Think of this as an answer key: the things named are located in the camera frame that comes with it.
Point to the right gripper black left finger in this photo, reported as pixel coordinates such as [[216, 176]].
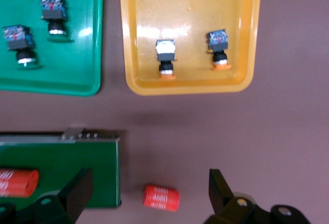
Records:
[[77, 193]]

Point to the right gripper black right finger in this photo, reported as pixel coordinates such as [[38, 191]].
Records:
[[221, 195]]

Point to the orange 4680 battery cylinder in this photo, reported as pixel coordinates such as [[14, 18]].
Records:
[[160, 197], [19, 183]]

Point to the yellow push button switch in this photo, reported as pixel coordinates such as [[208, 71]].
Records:
[[166, 52], [218, 41]]

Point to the green push button switch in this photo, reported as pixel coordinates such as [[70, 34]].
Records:
[[53, 9], [18, 39]]

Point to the green belt conveyor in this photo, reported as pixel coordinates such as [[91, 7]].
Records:
[[64, 162]]

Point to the green plastic tray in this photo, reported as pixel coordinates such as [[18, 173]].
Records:
[[77, 62]]

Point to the yellow plastic tray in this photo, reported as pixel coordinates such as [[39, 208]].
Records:
[[190, 10]]

